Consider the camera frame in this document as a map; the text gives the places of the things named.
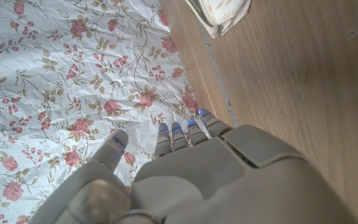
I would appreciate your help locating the floral rose backdrop cloth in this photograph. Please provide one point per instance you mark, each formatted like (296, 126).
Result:
(57, 77)

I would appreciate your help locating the cream floral pen bag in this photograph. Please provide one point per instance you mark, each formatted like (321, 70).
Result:
(222, 14)

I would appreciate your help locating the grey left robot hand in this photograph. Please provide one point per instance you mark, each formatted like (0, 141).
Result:
(213, 174)

